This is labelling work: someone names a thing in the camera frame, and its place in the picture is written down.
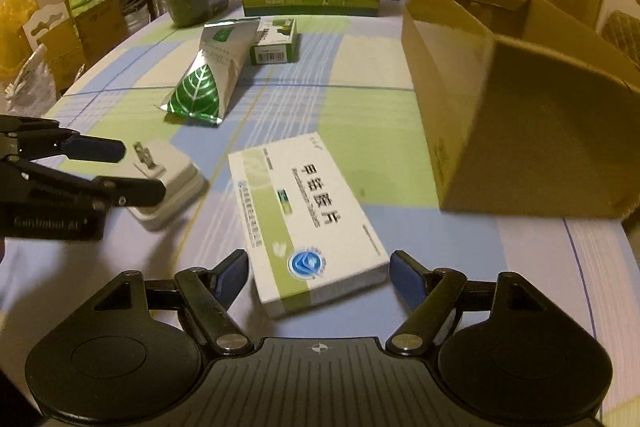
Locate checked cloth desktop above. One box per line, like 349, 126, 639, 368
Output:
0, 0, 640, 343

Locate large brown cardboard box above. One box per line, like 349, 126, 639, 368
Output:
401, 0, 640, 220

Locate white paper bag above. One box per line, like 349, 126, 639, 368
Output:
122, 0, 153, 32

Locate white power adapter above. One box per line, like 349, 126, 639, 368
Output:
122, 139, 210, 232

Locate white plastic bag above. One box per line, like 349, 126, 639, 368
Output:
5, 44, 58, 112

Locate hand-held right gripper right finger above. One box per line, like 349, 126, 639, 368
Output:
385, 250, 541, 354

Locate silver green foil pouch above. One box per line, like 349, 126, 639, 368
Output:
160, 19, 261, 126

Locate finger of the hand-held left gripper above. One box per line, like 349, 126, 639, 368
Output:
0, 115, 126, 163
0, 155, 167, 208

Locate small green white box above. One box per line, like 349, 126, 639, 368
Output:
248, 18, 301, 65

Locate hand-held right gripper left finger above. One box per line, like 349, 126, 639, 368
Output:
92, 249, 253, 355

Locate plain brown carton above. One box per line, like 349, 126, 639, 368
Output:
75, 0, 131, 68

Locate yellow plastic bag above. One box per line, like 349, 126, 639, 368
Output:
0, 0, 38, 72

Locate white green medicine box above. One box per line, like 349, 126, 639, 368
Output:
227, 134, 392, 320

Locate white-topped brown carton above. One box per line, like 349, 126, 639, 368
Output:
22, 2, 86, 92

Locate woven chair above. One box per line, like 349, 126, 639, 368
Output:
602, 11, 640, 68

